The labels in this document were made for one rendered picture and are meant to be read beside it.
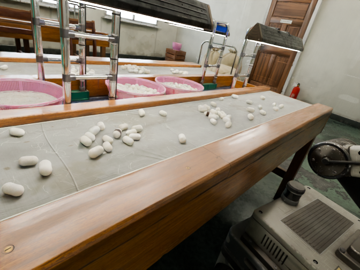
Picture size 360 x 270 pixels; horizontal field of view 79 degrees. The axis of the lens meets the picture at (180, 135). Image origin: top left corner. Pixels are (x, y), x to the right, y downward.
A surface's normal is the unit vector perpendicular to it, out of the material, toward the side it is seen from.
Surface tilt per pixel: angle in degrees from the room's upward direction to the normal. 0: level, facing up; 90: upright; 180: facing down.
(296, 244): 1
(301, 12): 90
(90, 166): 0
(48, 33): 90
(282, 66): 90
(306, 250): 0
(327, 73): 90
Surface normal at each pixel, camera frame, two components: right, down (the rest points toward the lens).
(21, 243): 0.18, -0.88
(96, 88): 0.70, 0.43
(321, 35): -0.72, 0.18
